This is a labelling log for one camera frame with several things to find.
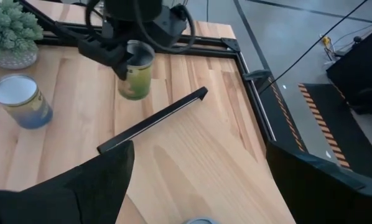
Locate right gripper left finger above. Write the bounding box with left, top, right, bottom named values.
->
left=0, top=140, right=136, bottom=224

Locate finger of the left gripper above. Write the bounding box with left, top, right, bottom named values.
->
left=78, top=39, right=134, bottom=81

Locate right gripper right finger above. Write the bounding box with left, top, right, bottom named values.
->
left=266, top=141, right=372, bottom=224

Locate oranges label tin can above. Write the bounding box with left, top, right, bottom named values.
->
left=117, top=39, right=156, bottom=101

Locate blue yellow label tin can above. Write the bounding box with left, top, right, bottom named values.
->
left=0, top=73, right=53, bottom=130

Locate plain teal small can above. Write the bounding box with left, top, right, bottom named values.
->
left=182, top=217, right=220, bottom=224

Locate black mat with hazard stripes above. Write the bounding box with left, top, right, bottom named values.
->
left=297, top=82, right=372, bottom=172
left=257, top=77, right=308, bottom=153

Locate green potted succulent plant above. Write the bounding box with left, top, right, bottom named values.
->
left=0, top=0, right=44, bottom=70

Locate grey table clamp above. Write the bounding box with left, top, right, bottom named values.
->
left=242, top=68, right=272, bottom=82

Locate black floor box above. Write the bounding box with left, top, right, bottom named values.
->
left=325, top=29, right=372, bottom=116

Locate black aluminium table frame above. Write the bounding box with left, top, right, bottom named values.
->
left=17, top=0, right=277, bottom=142

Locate wooden shelf with black frame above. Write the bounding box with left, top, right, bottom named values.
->
left=97, top=86, right=295, bottom=224

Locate black floor cable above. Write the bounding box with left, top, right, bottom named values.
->
left=258, top=0, right=370, bottom=95

